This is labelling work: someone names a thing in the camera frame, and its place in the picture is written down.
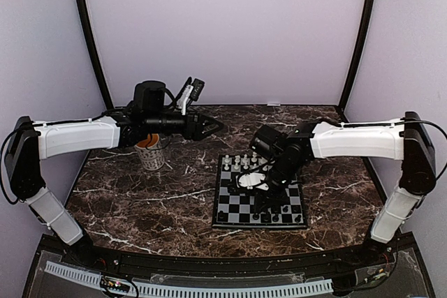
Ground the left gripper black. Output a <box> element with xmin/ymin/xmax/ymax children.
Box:
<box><xmin>146</xmin><ymin>106</ymin><xmax>224</xmax><ymax>141</ymax></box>

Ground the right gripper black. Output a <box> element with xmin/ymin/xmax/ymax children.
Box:
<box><xmin>254</xmin><ymin>156</ymin><xmax>302</xmax><ymax>213</ymax></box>

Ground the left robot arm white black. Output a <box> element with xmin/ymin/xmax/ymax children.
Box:
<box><xmin>1</xmin><ymin>78</ymin><xmax>224</xmax><ymax>267</ymax></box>

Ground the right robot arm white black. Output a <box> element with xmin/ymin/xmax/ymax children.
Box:
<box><xmin>237</xmin><ymin>112</ymin><xmax>439</xmax><ymax>266</ymax></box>

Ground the black and white chessboard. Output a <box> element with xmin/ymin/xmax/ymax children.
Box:
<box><xmin>212</xmin><ymin>154</ymin><xmax>308</xmax><ymax>230</ymax></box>

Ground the white rook corner piece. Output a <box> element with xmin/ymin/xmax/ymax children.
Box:
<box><xmin>223</xmin><ymin>155</ymin><xmax>231</xmax><ymax>170</ymax></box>

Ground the white patterned mug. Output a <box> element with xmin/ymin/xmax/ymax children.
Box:
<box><xmin>134</xmin><ymin>134</ymin><xmax>165</xmax><ymax>171</ymax></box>

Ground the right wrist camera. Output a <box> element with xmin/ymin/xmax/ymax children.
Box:
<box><xmin>236</xmin><ymin>172</ymin><xmax>269</xmax><ymax>191</ymax></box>

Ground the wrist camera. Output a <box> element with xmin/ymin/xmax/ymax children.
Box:
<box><xmin>236</xmin><ymin>172</ymin><xmax>269</xmax><ymax>191</ymax></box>
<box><xmin>175</xmin><ymin>77</ymin><xmax>205</xmax><ymax>115</ymax></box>

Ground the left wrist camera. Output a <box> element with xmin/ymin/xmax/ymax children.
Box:
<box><xmin>175</xmin><ymin>77</ymin><xmax>205</xmax><ymax>115</ymax></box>

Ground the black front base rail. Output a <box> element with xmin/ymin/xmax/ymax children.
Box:
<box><xmin>23</xmin><ymin>233</ymin><xmax>435</xmax><ymax>297</ymax></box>

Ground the black corner frame post left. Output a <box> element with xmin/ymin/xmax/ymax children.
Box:
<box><xmin>76</xmin><ymin>0</ymin><xmax>114</xmax><ymax>110</ymax></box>

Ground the white perforated cable duct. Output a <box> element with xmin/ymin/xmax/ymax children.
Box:
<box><xmin>44</xmin><ymin>261</ymin><xmax>333</xmax><ymax>297</ymax></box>

